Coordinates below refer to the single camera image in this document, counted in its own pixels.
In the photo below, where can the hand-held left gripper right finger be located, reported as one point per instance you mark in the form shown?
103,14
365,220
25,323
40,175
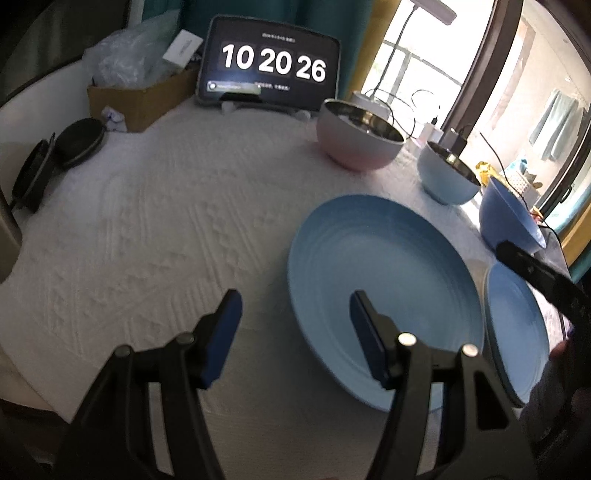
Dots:
364,332

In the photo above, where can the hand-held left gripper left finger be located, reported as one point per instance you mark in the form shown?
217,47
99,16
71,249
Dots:
224,337

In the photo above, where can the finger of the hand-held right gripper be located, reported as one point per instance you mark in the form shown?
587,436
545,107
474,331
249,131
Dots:
531,267

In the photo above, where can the blue plastic bowl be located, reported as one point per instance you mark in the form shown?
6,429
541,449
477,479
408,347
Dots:
503,217

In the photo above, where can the small light blue plate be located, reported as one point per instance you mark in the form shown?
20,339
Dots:
512,323

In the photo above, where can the large light blue plate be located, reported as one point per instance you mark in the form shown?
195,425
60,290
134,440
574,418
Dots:
392,258

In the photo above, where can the light blue steel-lined bowl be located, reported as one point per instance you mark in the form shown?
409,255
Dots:
438,182

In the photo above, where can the pink steel-lined bowl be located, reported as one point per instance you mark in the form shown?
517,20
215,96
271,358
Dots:
351,147

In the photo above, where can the white plastic basket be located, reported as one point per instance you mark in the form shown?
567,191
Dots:
521,187

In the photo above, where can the yellow packet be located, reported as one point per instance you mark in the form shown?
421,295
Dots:
485,170

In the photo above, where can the white textured tablecloth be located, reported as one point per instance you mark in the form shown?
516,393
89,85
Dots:
161,221

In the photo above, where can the hanging pale teal towel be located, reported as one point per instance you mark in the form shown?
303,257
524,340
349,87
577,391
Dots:
554,124

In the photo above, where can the black charger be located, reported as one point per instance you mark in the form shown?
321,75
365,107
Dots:
457,138

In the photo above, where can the white charger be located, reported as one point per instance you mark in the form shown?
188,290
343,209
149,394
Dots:
429,134

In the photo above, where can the dark window pillar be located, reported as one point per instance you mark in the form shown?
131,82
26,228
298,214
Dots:
485,55

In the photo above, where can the clear tablet stand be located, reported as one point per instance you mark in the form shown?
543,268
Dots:
228,109

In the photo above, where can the window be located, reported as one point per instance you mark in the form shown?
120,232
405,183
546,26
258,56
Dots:
415,64

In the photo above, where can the crumpled white tissue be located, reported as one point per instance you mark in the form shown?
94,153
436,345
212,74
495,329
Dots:
113,119

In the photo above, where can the cardboard box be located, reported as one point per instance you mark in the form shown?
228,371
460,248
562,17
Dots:
138,99

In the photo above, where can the white bar desk lamp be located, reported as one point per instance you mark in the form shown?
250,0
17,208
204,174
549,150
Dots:
436,11

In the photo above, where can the tablet showing clock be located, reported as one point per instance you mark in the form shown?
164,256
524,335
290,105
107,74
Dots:
272,60

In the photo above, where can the white card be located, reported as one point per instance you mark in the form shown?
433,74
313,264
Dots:
182,46

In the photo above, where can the yellow curtain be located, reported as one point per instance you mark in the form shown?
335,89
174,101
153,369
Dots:
381,14

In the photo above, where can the clear plastic bag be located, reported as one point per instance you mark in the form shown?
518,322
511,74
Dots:
124,55

